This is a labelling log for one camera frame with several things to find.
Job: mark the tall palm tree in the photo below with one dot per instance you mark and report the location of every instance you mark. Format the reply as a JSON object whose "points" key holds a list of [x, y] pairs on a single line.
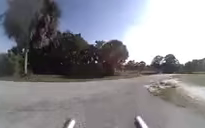
{"points": [[30, 20]]}

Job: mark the distant row of trees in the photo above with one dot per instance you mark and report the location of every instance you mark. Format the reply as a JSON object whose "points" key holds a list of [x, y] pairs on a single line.
{"points": [[170, 64]]}

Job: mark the grass verge with sandy patch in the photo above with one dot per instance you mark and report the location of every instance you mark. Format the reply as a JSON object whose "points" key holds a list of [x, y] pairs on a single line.
{"points": [[193, 83]]}

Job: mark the clump of dark trees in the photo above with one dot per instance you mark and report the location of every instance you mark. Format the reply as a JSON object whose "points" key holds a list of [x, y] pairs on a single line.
{"points": [[80, 60]]}

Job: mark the robot's own part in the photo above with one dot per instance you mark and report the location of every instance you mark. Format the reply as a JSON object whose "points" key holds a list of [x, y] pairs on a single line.
{"points": [[141, 122], [69, 124]]}

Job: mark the grey asphalt road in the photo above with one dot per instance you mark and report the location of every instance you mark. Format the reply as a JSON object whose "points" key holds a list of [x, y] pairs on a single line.
{"points": [[90, 103]]}

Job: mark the grass strip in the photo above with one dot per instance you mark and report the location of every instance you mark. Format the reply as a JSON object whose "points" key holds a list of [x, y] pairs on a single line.
{"points": [[56, 78]]}

